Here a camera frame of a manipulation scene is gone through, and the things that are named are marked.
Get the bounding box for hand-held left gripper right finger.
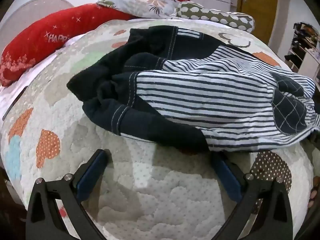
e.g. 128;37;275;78
211;152;294;240

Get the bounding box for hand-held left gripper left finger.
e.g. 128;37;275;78
26;149;113;240

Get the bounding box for navy striped pants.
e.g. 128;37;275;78
66;26;320;153

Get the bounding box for heart-patterned quilt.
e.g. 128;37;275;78
0;19;317;240

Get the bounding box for large red printed pillow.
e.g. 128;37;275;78
0;4;135;87

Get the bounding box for cluttered white shelf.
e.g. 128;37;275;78
284;22;320;73

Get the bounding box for olive dotted pillow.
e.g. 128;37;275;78
175;1;255;33

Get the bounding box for wooden door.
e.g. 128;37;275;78
237;0;278;45

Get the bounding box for round grey headboard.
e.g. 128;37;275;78
0;0;74;30

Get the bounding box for grey floral pillow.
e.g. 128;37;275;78
96;0;185;19

